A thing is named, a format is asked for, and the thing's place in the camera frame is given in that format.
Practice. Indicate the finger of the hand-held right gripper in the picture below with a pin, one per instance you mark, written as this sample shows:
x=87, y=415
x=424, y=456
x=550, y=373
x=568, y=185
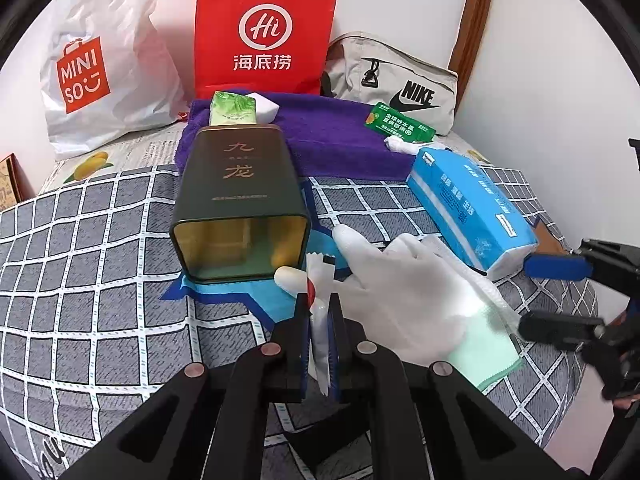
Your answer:
x=560, y=331
x=555, y=266

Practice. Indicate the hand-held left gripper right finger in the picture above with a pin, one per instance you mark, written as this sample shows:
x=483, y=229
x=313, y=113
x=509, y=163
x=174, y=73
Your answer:
x=335, y=355

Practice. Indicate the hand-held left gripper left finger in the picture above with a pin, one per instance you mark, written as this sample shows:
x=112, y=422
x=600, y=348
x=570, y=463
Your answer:
x=304, y=340

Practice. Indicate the white packet with red print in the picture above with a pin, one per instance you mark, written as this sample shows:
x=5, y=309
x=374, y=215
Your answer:
x=320, y=320

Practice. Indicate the light green cloth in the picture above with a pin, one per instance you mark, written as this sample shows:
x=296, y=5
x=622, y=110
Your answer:
x=487, y=357

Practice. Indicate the white cotton glove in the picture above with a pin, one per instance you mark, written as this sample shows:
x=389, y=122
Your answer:
x=400, y=305

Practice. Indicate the blue tissue pack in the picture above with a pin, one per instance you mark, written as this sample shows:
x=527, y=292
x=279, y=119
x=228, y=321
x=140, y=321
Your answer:
x=465, y=210

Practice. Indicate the dark green tin box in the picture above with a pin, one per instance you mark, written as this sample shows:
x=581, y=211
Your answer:
x=235, y=180

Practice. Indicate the green sachet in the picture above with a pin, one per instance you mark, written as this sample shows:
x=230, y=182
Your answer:
x=395, y=122

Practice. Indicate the white sponge block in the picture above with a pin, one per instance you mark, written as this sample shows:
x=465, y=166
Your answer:
x=267, y=107

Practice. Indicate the green tea packet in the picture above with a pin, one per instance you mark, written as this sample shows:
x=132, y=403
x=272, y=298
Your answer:
x=232, y=107

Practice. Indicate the small white crumpled cloth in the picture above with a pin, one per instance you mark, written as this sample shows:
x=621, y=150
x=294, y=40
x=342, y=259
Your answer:
x=402, y=145

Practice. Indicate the purple towel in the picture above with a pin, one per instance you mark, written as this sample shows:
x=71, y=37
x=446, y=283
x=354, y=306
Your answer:
x=330, y=135

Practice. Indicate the grey checkered blanket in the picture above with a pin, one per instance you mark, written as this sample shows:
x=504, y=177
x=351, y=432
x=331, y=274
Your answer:
x=100, y=285

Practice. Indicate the grey sling bag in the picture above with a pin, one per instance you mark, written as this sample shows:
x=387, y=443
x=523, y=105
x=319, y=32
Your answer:
x=345, y=60

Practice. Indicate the red paper bag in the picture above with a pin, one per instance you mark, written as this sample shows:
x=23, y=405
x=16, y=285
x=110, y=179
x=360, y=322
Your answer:
x=220, y=35

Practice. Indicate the white plastic shopping bag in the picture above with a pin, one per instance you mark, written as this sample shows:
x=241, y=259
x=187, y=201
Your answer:
x=130, y=60

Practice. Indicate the brown patterned box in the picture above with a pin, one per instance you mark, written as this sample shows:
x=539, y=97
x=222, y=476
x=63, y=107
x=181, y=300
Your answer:
x=7, y=180

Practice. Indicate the brown wooden door frame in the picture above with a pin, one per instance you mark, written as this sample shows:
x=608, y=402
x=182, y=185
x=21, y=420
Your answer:
x=472, y=25

